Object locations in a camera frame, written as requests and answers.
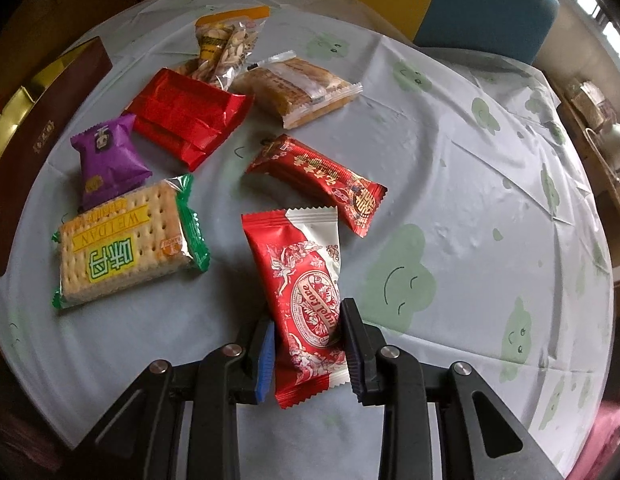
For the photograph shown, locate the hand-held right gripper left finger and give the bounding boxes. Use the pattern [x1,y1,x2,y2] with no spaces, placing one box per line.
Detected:
[64,317,276,480]

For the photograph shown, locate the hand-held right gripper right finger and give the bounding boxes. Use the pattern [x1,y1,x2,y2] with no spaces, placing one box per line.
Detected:
[340,298,562,480]

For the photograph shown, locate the red and white snack packet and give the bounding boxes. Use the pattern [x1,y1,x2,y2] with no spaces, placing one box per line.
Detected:
[241,206,351,409]

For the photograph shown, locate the green cracker packet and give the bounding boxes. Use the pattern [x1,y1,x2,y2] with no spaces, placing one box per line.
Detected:
[50,173,211,311]

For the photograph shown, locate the long red patterned snack packet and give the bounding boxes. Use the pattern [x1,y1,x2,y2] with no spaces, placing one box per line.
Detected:
[244,133,389,239]

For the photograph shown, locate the purple snack packet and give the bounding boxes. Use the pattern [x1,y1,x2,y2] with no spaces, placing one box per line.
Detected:
[70,113,153,212]

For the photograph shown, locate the clear pastry packet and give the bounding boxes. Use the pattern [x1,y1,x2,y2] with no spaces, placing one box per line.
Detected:
[233,50,364,130]

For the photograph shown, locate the clear nut packet orange top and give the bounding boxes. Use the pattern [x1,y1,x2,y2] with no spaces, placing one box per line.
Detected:
[176,6,271,92]

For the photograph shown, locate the brown gift box gold interior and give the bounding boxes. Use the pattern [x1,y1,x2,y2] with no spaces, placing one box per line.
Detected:
[0,36,113,281]

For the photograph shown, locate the cloud print tablecloth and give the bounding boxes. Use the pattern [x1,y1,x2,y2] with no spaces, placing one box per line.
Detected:
[0,0,617,480]

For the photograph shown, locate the shiny red foil snack packet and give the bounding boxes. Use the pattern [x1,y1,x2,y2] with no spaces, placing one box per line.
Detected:
[124,67,255,172]

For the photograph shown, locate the wicker shelf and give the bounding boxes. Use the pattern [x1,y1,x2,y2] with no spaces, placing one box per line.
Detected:
[559,74,620,223]

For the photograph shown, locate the teal upholstered chair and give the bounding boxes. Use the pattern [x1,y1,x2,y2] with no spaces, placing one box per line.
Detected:
[414,0,561,67]

